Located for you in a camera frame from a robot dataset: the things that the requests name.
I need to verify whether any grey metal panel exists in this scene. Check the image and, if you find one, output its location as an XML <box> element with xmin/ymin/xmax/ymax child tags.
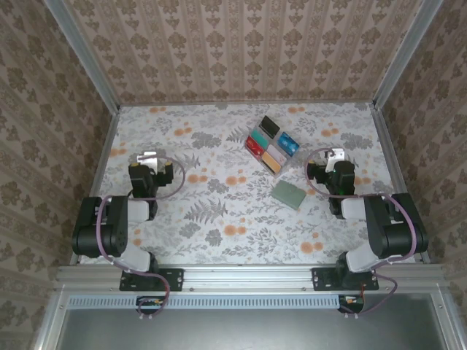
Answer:
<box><xmin>32</xmin><ymin>291</ymin><xmax>467</xmax><ymax>350</ymax></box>

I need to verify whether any aluminium frame post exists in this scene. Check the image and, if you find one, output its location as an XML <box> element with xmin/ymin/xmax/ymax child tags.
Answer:
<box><xmin>371</xmin><ymin>0</ymin><xmax>444</xmax><ymax>110</ymax></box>
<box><xmin>43</xmin><ymin>0</ymin><xmax>121</xmax><ymax>112</ymax></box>

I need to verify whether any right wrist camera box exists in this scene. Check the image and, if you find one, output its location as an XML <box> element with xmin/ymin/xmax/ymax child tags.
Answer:
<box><xmin>325</xmin><ymin>147</ymin><xmax>346</xmax><ymax>163</ymax></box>

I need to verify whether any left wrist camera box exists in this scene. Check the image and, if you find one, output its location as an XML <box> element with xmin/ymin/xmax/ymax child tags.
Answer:
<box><xmin>136</xmin><ymin>151</ymin><xmax>158</xmax><ymax>171</ymax></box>

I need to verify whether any clear acrylic card organizer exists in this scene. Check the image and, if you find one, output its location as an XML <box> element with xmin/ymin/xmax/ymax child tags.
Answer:
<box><xmin>244</xmin><ymin>114</ymin><xmax>302</xmax><ymax>179</ymax></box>

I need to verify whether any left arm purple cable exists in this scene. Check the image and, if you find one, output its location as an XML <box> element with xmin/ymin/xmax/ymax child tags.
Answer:
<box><xmin>95</xmin><ymin>155</ymin><xmax>187</xmax><ymax>322</ymax></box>

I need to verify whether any teal card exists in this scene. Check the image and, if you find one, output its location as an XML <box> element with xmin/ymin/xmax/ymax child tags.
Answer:
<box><xmin>251</xmin><ymin>131</ymin><xmax>273</xmax><ymax>149</ymax></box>

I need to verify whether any grey slotted cable duct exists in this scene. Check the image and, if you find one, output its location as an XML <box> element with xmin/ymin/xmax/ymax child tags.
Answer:
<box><xmin>67</xmin><ymin>295</ymin><xmax>341</xmax><ymax>311</ymax></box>

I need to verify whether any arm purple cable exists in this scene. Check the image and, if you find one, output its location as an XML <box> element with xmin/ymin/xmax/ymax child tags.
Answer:
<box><xmin>95</xmin><ymin>155</ymin><xmax>187</xmax><ymax>322</ymax></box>
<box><xmin>304</xmin><ymin>147</ymin><xmax>419</xmax><ymax>320</ymax></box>

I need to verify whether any small controller board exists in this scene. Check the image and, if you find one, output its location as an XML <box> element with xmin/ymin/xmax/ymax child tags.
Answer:
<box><xmin>137</xmin><ymin>297</ymin><xmax>165</xmax><ymax>309</ymax></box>
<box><xmin>341</xmin><ymin>295</ymin><xmax>366</xmax><ymax>309</ymax></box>

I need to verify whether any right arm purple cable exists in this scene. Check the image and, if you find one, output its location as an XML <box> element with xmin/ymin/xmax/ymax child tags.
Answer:
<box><xmin>304</xmin><ymin>147</ymin><xmax>419</xmax><ymax>320</ymax></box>

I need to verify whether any green card holder wallet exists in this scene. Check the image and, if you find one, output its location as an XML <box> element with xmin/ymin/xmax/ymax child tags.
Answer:
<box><xmin>270</xmin><ymin>181</ymin><xmax>306</xmax><ymax>211</ymax></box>

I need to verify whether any white card with pink print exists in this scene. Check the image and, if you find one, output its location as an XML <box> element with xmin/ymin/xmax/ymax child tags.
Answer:
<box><xmin>269</xmin><ymin>147</ymin><xmax>290</xmax><ymax>167</ymax></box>

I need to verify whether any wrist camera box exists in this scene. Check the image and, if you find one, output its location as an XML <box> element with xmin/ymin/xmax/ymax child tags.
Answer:
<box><xmin>325</xmin><ymin>147</ymin><xmax>346</xmax><ymax>163</ymax></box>
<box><xmin>136</xmin><ymin>151</ymin><xmax>158</xmax><ymax>171</ymax></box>

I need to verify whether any floral table cover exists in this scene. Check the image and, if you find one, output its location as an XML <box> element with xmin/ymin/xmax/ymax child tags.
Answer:
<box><xmin>78</xmin><ymin>103</ymin><xmax>420</xmax><ymax>265</ymax></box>

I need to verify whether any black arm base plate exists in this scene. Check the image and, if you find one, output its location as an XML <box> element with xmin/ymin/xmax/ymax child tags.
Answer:
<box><xmin>312</xmin><ymin>268</ymin><xmax>380</xmax><ymax>292</ymax></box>
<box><xmin>120</xmin><ymin>268</ymin><xmax>185</xmax><ymax>292</ymax></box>

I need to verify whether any red card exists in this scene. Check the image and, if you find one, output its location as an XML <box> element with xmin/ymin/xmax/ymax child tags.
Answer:
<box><xmin>245</xmin><ymin>135</ymin><xmax>266</xmax><ymax>158</ymax></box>

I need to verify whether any aluminium frame rail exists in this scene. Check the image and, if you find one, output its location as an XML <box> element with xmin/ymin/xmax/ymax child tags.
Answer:
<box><xmin>54</xmin><ymin>264</ymin><xmax>453</xmax><ymax>292</ymax></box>

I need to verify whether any aluminium side rail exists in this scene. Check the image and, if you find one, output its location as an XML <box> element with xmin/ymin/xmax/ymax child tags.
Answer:
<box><xmin>69</xmin><ymin>107</ymin><xmax>121</xmax><ymax>265</ymax></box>
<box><xmin>370</xmin><ymin>104</ymin><xmax>431</xmax><ymax>263</ymax></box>

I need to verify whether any blue VIP card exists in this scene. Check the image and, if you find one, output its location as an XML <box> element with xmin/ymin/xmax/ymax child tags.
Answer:
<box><xmin>277</xmin><ymin>133</ymin><xmax>301</xmax><ymax>156</ymax></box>

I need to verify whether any orange card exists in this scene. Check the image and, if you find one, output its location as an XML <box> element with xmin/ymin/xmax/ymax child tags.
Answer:
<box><xmin>261</xmin><ymin>152</ymin><xmax>282</xmax><ymax>174</ymax></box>

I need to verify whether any black card stack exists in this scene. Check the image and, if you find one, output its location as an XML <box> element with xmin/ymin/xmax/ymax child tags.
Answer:
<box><xmin>258</xmin><ymin>115</ymin><xmax>281</xmax><ymax>139</ymax></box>

